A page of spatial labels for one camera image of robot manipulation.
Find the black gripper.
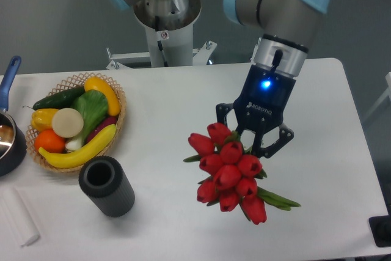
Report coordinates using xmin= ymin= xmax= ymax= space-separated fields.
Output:
xmin=216 ymin=65 xmax=296 ymax=158

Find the red tulip bouquet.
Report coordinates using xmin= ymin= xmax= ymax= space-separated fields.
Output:
xmin=183 ymin=123 xmax=301 ymax=225

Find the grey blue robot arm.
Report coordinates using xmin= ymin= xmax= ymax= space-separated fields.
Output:
xmin=110 ymin=0 xmax=330 ymax=158

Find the purple eggplant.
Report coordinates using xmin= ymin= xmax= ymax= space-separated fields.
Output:
xmin=86 ymin=116 xmax=117 ymax=143

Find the green bok choy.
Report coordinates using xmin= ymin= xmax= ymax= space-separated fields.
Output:
xmin=65 ymin=90 xmax=108 ymax=153

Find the dark grey ribbed vase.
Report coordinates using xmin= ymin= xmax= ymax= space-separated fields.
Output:
xmin=78 ymin=156 xmax=135 ymax=218

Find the black device at edge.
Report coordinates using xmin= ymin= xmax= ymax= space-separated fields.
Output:
xmin=368 ymin=215 xmax=390 ymax=248

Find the yellow squash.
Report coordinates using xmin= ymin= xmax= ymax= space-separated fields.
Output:
xmin=84 ymin=76 xmax=120 ymax=116

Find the woven wicker basket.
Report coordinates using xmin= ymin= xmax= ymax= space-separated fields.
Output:
xmin=25 ymin=73 xmax=126 ymax=172

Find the green cucumber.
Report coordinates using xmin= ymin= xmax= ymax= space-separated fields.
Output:
xmin=23 ymin=86 xmax=85 ymax=111

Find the yellow banana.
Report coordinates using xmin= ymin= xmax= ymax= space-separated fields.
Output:
xmin=38 ymin=124 xmax=117 ymax=169

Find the orange fruit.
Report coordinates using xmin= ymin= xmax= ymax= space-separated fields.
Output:
xmin=34 ymin=130 xmax=65 ymax=153

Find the yellow bell pepper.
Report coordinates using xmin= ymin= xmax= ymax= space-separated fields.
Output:
xmin=31 ymin=108 xmax=59 ymax=132

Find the white rolled cloth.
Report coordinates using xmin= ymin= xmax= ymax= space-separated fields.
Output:
xmin=1 ymin=188 xmax=40 ymax=248

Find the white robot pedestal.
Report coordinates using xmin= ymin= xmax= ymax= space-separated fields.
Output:
xmin=106 ymin=21 xmax=217 ymax=70

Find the white frame at right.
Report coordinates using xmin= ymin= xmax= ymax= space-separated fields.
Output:
xmin=364 ymin=72 xmax=390 ymax=123

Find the blue handled saucepan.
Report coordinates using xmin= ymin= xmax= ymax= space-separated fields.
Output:
xmin=1 ymin=56 xmax=26 ymax=177

